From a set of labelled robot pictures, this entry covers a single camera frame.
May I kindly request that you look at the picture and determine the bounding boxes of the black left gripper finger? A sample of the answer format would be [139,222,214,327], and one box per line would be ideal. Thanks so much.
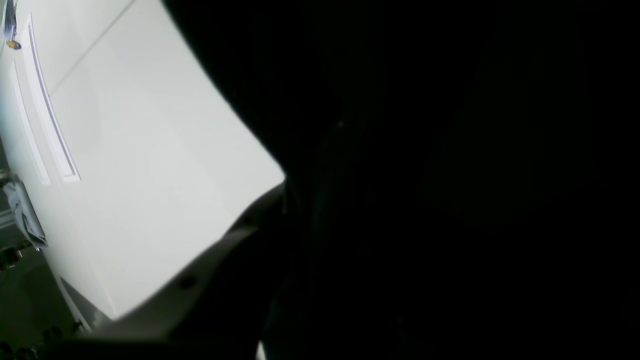
[50,182,296,360]

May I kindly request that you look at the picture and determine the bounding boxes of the grey folded cloth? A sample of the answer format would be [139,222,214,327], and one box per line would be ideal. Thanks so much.
[1,177,49,249]

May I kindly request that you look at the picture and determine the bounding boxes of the black T-shirt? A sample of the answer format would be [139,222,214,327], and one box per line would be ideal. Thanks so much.
[163,0,639,360]

